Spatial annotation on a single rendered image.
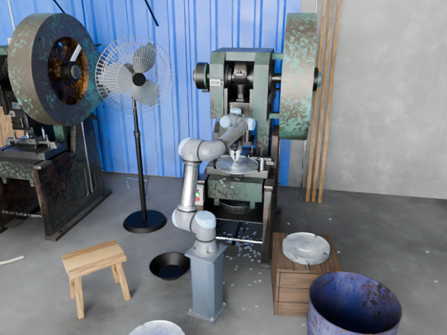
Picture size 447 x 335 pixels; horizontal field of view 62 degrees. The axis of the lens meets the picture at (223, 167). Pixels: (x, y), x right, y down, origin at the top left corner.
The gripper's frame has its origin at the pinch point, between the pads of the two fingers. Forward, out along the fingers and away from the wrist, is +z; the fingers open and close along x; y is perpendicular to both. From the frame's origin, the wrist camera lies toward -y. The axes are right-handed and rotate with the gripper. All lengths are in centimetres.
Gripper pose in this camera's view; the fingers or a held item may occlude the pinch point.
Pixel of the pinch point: (235, 160)
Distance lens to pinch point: 255.6
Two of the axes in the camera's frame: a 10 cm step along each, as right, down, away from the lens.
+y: 1.9, -3.7, 9.1
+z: 0.1, 9.3, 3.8
